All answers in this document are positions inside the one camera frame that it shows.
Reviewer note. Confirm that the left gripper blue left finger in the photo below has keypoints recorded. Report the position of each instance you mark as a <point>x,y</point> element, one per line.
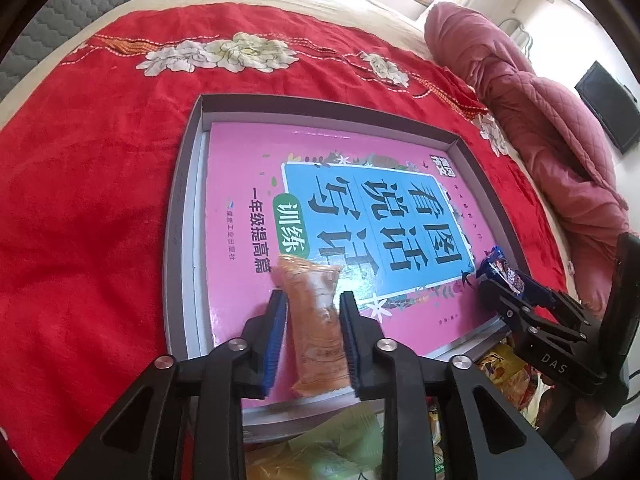
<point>264,335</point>

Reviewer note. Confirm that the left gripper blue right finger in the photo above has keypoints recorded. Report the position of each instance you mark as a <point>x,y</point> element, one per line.
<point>360,335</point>

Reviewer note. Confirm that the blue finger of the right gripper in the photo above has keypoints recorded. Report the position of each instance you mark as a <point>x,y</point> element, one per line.
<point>513,310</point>
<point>559,304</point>

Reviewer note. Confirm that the blue oreo cookie packet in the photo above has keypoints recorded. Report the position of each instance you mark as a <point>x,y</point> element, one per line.
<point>495,267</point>

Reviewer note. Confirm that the orange bread cake packet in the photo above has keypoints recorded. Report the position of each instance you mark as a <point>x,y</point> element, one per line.
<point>320,359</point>

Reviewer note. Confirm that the yellow snack packet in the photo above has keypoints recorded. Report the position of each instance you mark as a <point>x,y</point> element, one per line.
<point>508,373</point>

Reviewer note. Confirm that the green pastry packet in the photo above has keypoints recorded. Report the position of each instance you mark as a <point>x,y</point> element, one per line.
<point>349,445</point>

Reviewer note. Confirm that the pink and blue book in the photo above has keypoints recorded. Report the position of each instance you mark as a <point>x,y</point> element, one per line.
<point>400,219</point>

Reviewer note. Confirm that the grey cardboard box tray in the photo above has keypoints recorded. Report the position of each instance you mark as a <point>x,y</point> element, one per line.
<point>185,296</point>

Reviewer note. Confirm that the pink quilted comforter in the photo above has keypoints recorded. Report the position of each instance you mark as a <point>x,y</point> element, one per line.
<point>561,143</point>

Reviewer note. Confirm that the black television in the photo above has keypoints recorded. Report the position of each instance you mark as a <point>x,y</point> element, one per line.
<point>615,107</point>

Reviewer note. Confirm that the red floral blanket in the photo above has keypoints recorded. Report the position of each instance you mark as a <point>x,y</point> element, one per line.
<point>69,348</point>

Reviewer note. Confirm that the grey quilted headboard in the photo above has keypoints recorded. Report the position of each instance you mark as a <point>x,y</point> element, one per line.
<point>56,22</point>

